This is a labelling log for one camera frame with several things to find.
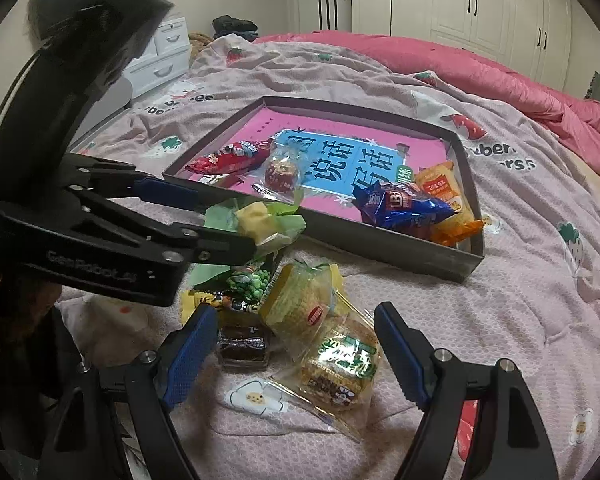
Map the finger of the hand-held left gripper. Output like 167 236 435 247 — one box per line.
62 155 216 216
75 195 256 266

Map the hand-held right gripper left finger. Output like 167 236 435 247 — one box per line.
37 304 221 480

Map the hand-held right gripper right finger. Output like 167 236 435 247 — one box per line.
374 301 561 480

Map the black green pea packet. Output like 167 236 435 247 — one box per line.
192 260 273 306

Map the light green cake packet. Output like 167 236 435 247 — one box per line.
204 197 308 261

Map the dark chocolate packet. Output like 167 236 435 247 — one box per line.
216 325 272 372

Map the long yellow snack packet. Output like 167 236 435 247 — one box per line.
180 262 346 326

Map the green label cake packet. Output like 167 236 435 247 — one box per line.
270 305 383 443

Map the red snack packet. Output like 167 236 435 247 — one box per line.
185 139 273 177

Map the clear-wrapped small cake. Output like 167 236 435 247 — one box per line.
257 259 341 356

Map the clear-wrapped red candy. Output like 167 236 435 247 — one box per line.
252 142 306 203

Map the grey cardboard box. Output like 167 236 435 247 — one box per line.
162 95 485 283

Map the blue snack packet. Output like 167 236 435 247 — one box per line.
351 180 456 233

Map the orange snack packet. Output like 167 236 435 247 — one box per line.
414 160 483 247

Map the grey bed footboard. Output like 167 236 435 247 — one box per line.
70 77 133 151

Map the pink book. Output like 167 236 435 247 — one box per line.
190 107 453 231

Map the strawberry printed blanket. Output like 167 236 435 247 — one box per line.
55 35 600 480

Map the white drawer unit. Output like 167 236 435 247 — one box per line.
122 16 191 101

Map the brown knitted cloth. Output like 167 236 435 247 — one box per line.
187 32 216 56

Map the pile of dark clothes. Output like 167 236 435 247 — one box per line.
211 14 258 41

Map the pink quilt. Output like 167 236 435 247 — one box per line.
252 30 600 188

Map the white wardrobe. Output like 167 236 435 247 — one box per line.
350 0 573 93

